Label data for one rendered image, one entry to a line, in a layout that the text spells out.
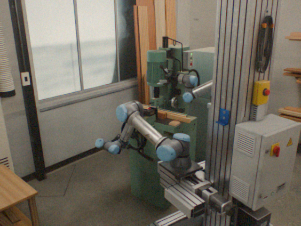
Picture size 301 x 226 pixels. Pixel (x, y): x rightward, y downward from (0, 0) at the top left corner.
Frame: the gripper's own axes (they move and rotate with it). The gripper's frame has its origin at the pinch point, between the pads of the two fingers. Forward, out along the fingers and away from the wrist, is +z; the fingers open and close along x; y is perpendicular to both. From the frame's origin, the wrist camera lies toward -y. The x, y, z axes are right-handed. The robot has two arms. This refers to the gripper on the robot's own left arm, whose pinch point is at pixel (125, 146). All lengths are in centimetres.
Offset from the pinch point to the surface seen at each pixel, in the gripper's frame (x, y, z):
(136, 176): -6, 30, 43
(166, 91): 6, -61, 22
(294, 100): 77, -129, 234
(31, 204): -24, 65, -56
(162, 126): 21.8, -27.8, 12.3
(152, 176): 13.9, 20.8, 38.5
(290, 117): 87, -97, 197
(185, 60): 12, -94, 25
